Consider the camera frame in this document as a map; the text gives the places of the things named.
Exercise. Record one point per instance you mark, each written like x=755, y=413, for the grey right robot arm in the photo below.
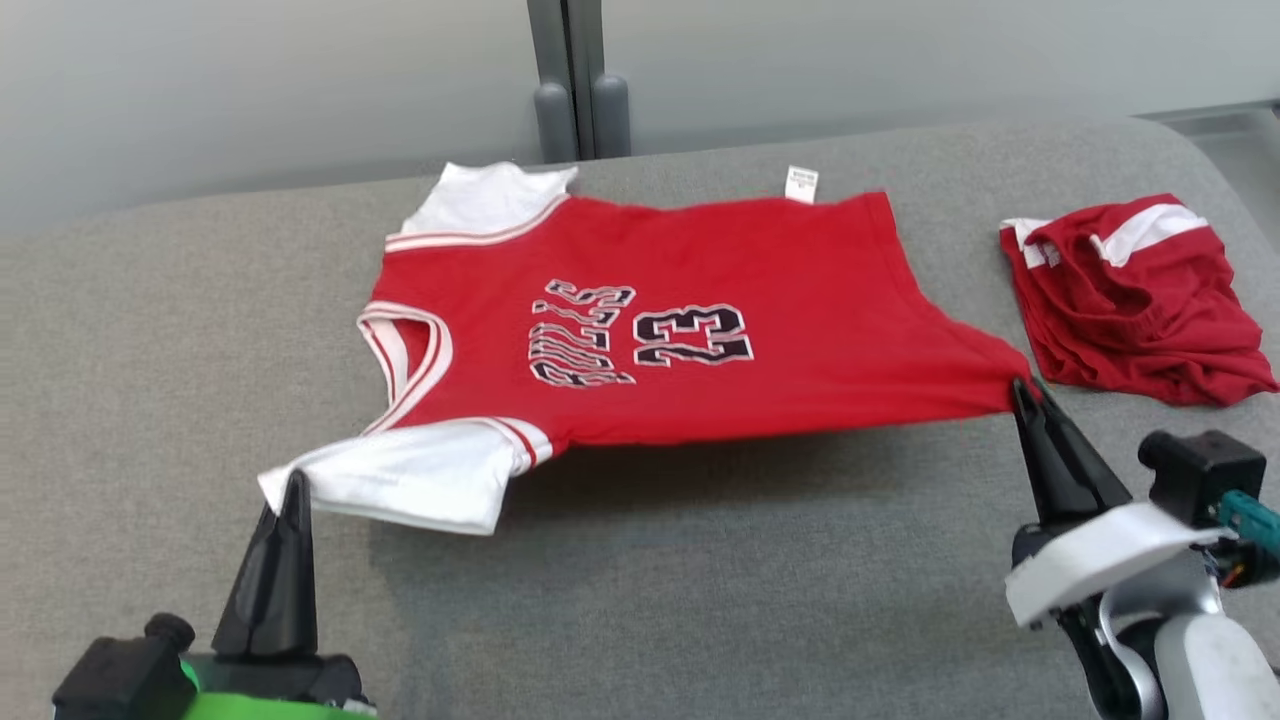
x=1200, y=660

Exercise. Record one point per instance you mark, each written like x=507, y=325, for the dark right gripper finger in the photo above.
x=1050, y=480
x=1090, y=475

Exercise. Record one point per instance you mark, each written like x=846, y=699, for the red basketball jersey number 23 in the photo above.
x=800, y=330

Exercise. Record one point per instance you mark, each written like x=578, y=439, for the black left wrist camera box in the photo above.
x=120, y=680

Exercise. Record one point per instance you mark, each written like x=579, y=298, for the red shorts with white stripe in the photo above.
x=1130, y=310

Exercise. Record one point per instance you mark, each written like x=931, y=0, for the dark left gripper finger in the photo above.
x=250, y=600
x=296, y=590

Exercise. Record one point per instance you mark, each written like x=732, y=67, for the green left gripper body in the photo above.
x=270, y=690

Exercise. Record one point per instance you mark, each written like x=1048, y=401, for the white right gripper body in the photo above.
x=1090, y=560

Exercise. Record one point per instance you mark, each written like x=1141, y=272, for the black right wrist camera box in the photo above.
x=1200, y=475

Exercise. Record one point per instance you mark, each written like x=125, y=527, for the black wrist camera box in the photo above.
x=120, y=680
x=1200, y=475

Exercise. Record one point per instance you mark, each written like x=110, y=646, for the grey metal partition post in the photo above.
x=580, y=70

